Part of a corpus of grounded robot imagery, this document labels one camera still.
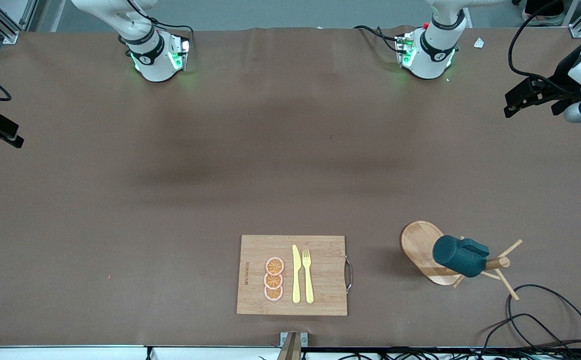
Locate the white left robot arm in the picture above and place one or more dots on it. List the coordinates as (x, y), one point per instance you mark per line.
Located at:
(433, 55)

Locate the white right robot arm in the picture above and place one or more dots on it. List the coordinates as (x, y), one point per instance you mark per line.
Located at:
(153, 62)

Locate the dark green ribbed cup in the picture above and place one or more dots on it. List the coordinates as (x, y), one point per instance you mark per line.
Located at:
(453, 255)

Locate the metal bracket with wooden piece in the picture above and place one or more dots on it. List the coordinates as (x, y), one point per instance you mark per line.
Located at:
(293, 345)

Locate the brown table mat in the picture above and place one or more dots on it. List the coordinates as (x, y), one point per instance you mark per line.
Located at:
(120, 200)

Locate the white table edge rail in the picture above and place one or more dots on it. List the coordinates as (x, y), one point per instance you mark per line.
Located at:
(70, 354)

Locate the wooden mug tree stand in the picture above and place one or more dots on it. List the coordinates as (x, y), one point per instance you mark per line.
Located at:
(420, 245)

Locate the bamboo cutting board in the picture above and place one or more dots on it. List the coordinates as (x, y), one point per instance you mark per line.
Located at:
(320, 300)

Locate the pink white sneaker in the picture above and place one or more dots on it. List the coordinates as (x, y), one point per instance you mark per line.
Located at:
(543, 20)

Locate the orange slice toy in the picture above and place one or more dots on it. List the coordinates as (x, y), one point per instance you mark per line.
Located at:
(273, 293)
(274, 265)
(273, 280)

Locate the yellow plastic knife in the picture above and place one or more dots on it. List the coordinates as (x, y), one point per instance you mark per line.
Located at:
(296, 280)

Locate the yellow plastic fork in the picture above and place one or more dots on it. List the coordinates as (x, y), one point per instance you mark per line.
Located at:
(309, 285)

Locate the white paper scrap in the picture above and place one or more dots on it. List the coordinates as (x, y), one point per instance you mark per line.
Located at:
(479, 43)

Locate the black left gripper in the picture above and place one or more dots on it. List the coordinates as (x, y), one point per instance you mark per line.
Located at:
(564, 69)

